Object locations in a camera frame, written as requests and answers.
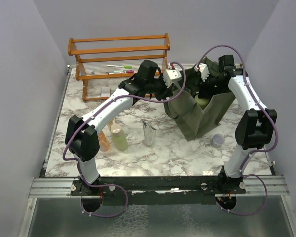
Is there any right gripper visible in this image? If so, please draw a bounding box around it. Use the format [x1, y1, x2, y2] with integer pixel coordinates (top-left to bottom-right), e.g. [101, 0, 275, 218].
[197, 73, 226, 98]

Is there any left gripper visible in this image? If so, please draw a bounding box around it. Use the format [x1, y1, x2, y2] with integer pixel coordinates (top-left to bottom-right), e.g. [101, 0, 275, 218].
[146, 73, 174, 102]

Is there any green lotion bottle white cap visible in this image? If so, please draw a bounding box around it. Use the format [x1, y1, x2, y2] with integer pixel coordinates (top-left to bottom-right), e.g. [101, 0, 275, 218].
[194, 95, 210, 110]

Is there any green canvas bag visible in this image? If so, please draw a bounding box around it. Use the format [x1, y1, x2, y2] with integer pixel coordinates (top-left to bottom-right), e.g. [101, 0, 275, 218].
[163, 58, 235, 141]

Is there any green bottle beige cap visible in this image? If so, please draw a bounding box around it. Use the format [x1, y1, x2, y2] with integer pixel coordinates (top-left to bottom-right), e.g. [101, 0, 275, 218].
[110, 122, 128, 151]

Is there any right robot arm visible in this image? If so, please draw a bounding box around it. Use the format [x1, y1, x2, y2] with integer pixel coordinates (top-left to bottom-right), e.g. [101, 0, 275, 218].
[194, 55, 278, 193]

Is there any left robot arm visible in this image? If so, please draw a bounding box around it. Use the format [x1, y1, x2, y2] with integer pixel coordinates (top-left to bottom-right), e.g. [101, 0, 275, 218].
[65, 60, 173, 195]

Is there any green white marker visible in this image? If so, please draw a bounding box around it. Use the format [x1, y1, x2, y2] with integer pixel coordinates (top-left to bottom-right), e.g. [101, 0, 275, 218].
[106, 65, 132, 69]

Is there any pink green marker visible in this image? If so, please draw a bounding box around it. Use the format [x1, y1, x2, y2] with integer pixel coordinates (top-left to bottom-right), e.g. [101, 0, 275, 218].
[107, 70, 134, 75]

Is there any silver foil pouch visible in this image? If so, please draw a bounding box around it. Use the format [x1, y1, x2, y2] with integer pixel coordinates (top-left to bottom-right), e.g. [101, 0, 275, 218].
[142, 121, 157, 147]

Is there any orange wooden shelf rack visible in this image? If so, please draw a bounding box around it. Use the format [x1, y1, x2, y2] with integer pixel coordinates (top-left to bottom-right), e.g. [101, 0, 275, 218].
[67, 33, 170, 102]

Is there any small purple jar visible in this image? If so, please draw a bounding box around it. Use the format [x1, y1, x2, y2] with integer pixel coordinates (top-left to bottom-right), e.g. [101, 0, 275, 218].
[210, 134, 225, 148]

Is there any pink orange bottle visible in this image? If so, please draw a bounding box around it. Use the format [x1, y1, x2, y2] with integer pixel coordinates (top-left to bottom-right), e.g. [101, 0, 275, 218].
[98, 131, 111, 152]

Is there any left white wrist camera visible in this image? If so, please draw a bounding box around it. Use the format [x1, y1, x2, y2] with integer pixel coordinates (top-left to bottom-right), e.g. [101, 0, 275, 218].
[163, 69, 182, 89]

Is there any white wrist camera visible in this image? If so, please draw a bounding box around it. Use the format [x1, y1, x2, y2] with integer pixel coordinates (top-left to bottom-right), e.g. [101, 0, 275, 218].
[163, 69, 182, 89]
[194, 63, 210, 82]

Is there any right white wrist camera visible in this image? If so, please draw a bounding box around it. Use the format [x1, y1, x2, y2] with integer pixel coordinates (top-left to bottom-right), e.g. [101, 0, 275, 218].
[194, 63, 210, 82]

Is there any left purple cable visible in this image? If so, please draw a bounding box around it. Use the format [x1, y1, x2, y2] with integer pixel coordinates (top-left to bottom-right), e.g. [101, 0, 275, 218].
[62, 61, 187, 218]

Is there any purple cable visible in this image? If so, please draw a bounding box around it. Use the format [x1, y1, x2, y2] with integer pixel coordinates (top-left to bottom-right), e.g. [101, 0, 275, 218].
[62, 61, 187, 218]
[195, 45, 279, 215]

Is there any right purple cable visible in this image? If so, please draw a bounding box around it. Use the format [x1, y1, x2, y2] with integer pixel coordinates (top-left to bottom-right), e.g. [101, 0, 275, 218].
[195, 45, 279, 215]

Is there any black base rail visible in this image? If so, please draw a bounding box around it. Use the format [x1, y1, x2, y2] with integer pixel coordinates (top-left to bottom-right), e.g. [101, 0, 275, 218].
[71, 175, 246, 206]

